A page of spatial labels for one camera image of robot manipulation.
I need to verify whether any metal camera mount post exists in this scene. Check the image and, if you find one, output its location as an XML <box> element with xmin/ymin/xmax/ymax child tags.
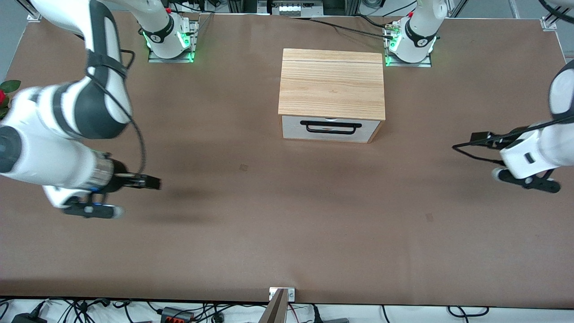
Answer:
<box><xmin>258</xmin><ymin>287</ymin><xmax>296</xmax><ymax>323</ymax></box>

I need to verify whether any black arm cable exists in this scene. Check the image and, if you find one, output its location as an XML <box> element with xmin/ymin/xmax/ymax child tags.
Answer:
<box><xmin>84</xmin><ymin>48</ymin><xmax>147</xmax><ymax>179</ymax></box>
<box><xmin>452</xmin><ymin>0</ymin><xmax>574</xmax><ymax>165</ymax></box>

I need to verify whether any black orange power adapter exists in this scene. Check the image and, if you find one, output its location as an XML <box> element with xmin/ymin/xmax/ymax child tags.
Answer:
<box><xmin>161</xmin><ymin>307</ymin><xmax>194</xmax><ymax>323</ymax></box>

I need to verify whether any black cable across table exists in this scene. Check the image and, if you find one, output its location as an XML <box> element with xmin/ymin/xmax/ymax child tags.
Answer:
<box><xmin>291</xmin><ymin>16</ymin><xmax>396</xmax><ymax>40</ymax></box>

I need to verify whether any white power strip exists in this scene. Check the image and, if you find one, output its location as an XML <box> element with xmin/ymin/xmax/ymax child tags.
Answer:
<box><xmin>271</xmin><ymin>0</ymin><xmax>311</xmax><ymax>15</ymax></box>

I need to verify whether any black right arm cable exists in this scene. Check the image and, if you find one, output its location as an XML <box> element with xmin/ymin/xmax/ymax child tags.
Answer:
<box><xmin>84</xmin><ymin>48</ymin><xmax>147</xmax><ymax>179</ymax></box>

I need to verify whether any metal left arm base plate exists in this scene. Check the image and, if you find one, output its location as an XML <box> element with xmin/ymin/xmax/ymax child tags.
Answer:
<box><xmin>384</xmin><ymin>22</ymin><xmax>433</xmax><ymax>68</ymax></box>

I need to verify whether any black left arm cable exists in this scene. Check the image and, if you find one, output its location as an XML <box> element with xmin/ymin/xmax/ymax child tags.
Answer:
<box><xmin>452</xmin><ymin>0</ymin><xmax>574</xmax><ymax>165</ymax></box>

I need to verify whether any white-fronted wooden drawer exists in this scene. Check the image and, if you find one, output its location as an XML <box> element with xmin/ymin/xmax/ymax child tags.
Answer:
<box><xmin>282</xmin><ymin>115</ymin><xmax>382</xmax><ymax>143</ymax></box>

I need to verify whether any light wooden drawer cabinet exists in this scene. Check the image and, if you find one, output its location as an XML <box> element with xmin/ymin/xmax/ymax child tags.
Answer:
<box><xmin>278</xmin><ymin>48</ymin><xmax>387</xmax><ymax>144</ymax></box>

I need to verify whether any red rose with leaves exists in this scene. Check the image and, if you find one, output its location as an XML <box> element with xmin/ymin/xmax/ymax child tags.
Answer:
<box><xmin>0</xmin><ymin>79</ymin><xmax>22</xmax><ymax>120</ymax></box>

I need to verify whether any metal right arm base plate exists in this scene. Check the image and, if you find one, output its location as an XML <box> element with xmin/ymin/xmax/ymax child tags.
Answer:
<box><xmin>148</xmin><ymin>20</ymin><xmax>199</xmax><ymax>64</ymax></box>

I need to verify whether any black metal drawer handle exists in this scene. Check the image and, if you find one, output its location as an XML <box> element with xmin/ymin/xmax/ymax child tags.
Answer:
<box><xmin>300</xmin><ymin>120</ymin><xmax>363</xmax><ymax>135</ymax></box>

